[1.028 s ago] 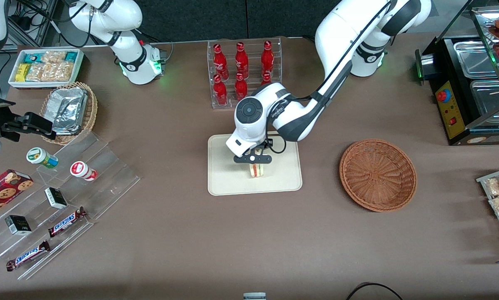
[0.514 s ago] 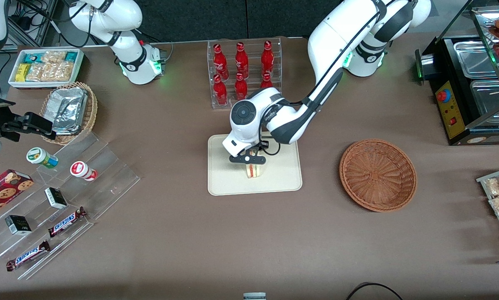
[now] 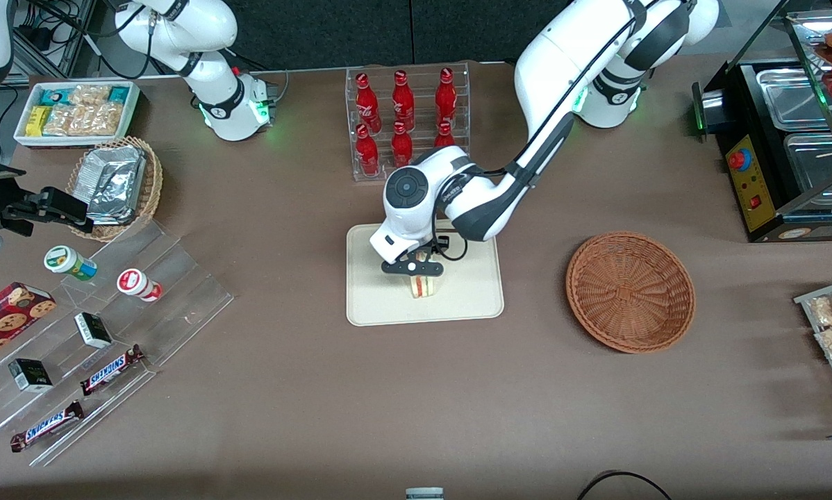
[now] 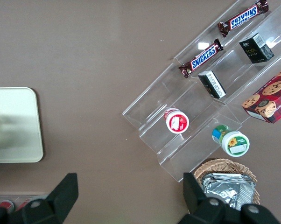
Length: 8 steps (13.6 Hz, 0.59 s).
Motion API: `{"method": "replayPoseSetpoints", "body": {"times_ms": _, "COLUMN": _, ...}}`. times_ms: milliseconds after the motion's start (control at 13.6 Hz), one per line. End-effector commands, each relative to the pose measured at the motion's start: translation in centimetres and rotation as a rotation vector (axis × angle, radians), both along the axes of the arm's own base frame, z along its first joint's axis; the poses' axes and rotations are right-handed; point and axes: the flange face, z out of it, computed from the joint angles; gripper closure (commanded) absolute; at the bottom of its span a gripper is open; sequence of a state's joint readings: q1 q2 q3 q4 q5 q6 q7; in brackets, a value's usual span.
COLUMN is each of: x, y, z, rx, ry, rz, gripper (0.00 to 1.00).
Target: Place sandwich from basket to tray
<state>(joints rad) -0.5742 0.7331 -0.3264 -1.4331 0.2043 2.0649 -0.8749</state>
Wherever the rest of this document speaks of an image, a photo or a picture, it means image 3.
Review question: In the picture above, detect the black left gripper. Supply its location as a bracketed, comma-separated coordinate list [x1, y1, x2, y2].
[381, 242, 447, 278]

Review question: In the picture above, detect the triangle sandwich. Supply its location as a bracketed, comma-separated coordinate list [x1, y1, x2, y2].
[408, 260, 439, 299]

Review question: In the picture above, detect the cream plastic tray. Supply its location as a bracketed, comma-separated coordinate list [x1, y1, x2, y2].
[347, 221, 505, 327]

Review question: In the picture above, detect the white snack tray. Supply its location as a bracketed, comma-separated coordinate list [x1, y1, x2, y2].
[13, 81, 141, 149]

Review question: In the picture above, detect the light wicker basket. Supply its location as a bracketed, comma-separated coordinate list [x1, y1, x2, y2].
[65, 135, 163, 242]

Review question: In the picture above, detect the brown wicker basket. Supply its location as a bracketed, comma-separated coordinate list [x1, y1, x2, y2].
[565, 231, 696, 353]

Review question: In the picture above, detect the grey snack rack tray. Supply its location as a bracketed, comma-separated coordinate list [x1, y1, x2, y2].
[794, 276, 832, 424]

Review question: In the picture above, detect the green sunflower yoghurt cup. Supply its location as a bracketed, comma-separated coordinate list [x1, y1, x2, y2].
[44, 245, 99, 282]

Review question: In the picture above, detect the silver foil packet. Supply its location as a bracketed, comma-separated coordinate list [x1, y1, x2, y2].
[83, 144, 146, 224]

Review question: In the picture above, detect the yellow snack bar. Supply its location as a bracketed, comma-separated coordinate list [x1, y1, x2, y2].
[26, 106, 53, 138]

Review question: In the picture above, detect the red lid yoghurt cup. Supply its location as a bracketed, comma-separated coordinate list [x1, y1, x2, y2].
[116, 269, 163, 303]

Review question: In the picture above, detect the red tartan cookie box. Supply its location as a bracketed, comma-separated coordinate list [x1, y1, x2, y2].
[0, 281, 57, 369]

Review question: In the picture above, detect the small black carton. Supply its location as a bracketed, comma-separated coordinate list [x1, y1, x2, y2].
[8, 358, 53, 393]
[74, 312, 113, 349]

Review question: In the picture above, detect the clear acrylic step shelf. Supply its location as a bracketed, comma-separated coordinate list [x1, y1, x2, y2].
[0, 221, 235, 467]

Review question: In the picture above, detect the brown Snickers bar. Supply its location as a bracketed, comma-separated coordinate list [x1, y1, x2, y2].
[10, 401, 85, 453]
[81, 344, 146, 397]

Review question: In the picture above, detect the clear acrylic bottle rack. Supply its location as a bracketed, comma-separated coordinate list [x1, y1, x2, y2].
[345, 62, 471, 183]

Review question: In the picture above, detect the black food warmer display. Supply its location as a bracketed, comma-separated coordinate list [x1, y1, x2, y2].
[690, 0, 832, 244]

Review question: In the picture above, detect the steel warmer pan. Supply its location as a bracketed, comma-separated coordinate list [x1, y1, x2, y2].
[783, 132, 832, 197]
[756, 66, 832, 133]

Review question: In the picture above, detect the aluminium frame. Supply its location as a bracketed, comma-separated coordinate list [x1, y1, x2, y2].
[13, 0, 99, 78]

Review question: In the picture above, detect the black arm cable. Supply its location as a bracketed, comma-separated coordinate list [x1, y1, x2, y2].
[430, 0, 694, 262]

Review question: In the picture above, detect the black floor cable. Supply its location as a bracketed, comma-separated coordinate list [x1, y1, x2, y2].
[576, 470, 674, 500]

